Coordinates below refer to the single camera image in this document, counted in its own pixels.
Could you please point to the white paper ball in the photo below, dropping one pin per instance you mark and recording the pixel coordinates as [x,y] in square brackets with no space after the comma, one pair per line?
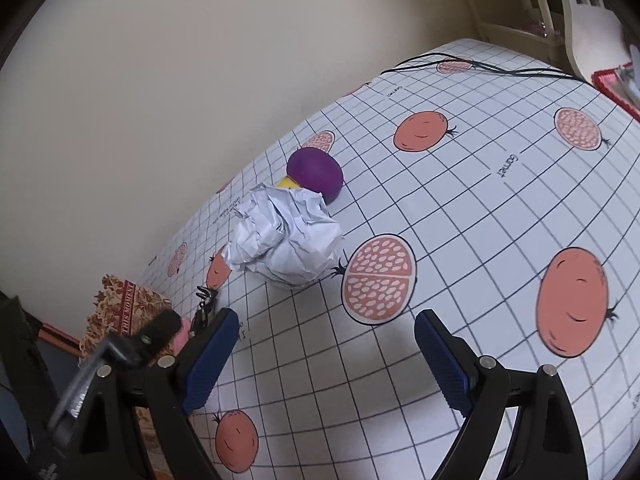
[285,240]

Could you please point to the white plastic chair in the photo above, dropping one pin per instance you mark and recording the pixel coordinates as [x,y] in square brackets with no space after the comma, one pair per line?
[592,25]

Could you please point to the small yellow object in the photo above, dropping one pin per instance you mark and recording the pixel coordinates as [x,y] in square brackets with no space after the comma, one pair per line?
[289,183]

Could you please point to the red-edged box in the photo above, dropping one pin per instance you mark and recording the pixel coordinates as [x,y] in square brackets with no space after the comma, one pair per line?
[612,85]

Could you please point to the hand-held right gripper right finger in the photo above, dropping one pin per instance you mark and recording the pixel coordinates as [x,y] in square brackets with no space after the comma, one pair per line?
[445,365]

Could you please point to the black hair clip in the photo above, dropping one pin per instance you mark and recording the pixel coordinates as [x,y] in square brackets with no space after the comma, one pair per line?
[205,307]

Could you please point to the desktop with pomegranate grid tablecloth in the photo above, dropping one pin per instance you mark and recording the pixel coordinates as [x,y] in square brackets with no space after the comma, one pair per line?
[475,210]

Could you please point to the floral cardboard box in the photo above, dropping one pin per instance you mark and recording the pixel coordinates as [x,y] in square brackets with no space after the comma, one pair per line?
[120,305]

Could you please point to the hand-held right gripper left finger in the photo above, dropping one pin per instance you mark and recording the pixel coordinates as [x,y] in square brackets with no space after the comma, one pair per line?
[210,365]

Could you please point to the orange-pink trim strip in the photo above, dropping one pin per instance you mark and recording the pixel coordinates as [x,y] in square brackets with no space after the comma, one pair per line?
[60,337]

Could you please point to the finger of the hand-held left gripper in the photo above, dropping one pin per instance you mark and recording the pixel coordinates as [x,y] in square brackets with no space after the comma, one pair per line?
[150,335]

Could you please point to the purple round cap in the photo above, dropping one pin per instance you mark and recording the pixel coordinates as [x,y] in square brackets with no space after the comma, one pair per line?
[315,172]

